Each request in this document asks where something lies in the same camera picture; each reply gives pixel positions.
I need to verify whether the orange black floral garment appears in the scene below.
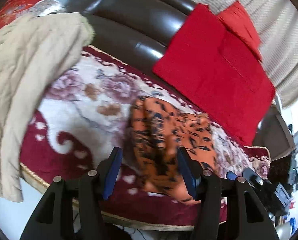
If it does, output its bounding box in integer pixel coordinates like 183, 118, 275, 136
131, 96, 217, 205

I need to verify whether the floral maroon cream blanket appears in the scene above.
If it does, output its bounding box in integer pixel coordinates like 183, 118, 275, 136
19, 45, 272, 231

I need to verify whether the red pillow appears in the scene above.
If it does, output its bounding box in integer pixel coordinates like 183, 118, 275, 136
217, 1, 263, 62
153, 4, 275, 146

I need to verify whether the beige quilted jacket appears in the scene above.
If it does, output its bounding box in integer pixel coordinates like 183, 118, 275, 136
0, 12, 95, 202

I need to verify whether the dark leather sofa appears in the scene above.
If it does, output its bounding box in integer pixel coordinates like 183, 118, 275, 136
66, 0, 295, 160

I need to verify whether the beige woven curtain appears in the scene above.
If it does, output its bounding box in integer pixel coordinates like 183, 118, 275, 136
193, 0, 298, 108

